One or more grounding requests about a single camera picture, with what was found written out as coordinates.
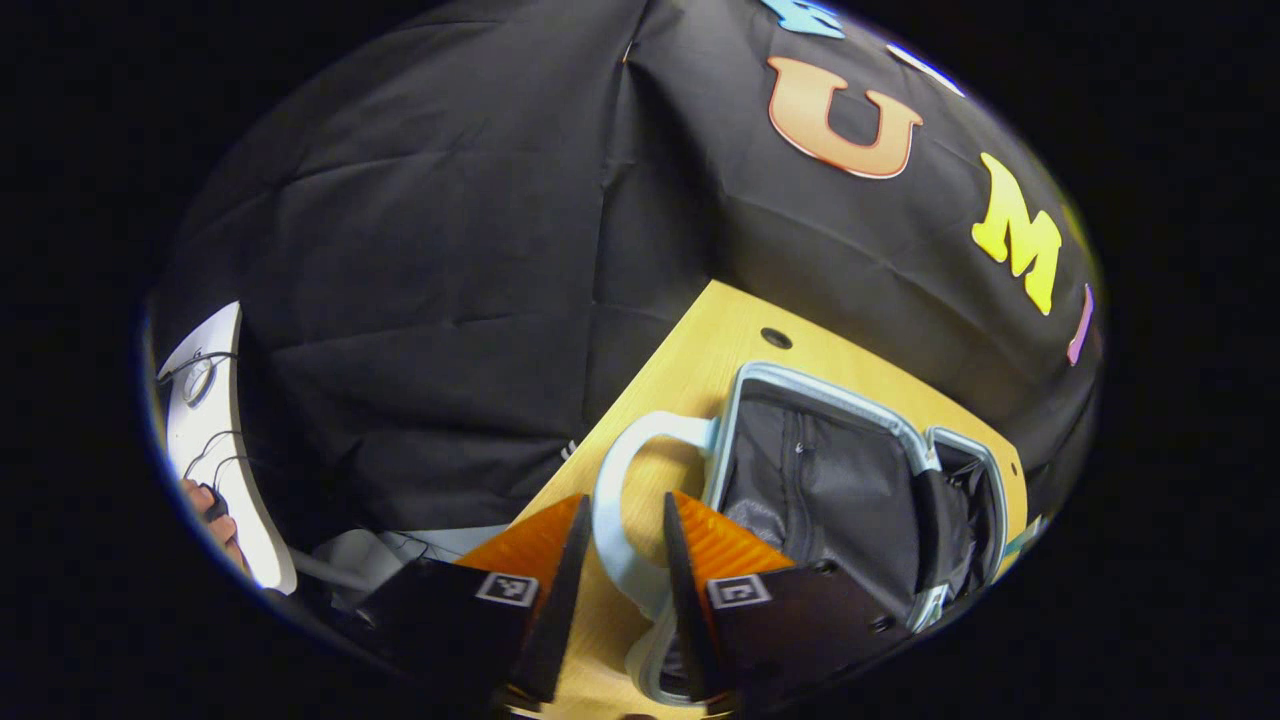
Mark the white desk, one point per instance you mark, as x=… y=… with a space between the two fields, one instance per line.
x=252 y=520

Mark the light blue suitcase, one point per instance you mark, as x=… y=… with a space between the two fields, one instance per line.
x=820 y=480

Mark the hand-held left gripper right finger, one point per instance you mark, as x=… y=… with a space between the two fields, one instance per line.
x=685 y=620

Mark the black backdrop cloth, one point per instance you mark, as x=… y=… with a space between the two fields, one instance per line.
x=450 y=250

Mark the white computer mouse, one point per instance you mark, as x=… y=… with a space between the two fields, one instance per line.
x=198 y=380

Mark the black computer mouse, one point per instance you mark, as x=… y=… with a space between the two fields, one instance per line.
x=215 y=500

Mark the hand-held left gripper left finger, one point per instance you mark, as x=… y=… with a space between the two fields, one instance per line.
x=560 y=600

